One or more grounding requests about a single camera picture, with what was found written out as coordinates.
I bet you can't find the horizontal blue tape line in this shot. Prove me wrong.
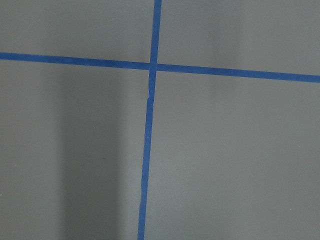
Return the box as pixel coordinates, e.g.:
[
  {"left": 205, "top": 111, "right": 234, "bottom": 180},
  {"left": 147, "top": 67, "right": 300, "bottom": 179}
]
[{"left": 0, "top": 52, "right": 320, "bottom": 83}]

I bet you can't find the vertical blue tape line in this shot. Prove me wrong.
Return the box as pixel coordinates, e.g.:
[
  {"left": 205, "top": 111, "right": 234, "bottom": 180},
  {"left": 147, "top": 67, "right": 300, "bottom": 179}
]
[{"left": 137, "top": 0, "right": 162, "bottom": 240}]

